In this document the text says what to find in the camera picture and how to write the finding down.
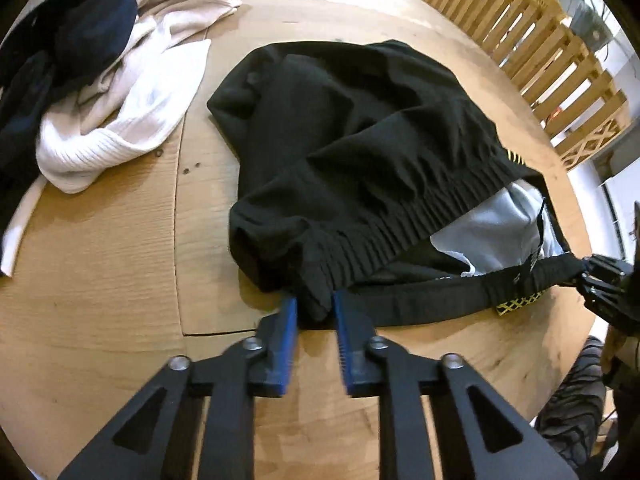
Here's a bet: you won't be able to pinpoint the navy dark garment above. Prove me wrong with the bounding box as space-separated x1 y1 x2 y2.
1 0 138 229

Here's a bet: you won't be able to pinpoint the black yellow-striped shorts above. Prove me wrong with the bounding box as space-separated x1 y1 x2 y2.
207 40 582 328

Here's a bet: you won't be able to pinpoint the grey shoe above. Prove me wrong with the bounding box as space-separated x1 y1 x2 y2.
535 336 606 478

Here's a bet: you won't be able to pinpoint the wooden slat fence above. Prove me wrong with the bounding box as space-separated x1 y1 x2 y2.
423 0 630 169

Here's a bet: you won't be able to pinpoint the white knit sweater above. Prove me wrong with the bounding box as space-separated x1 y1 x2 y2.
1 0 239 275

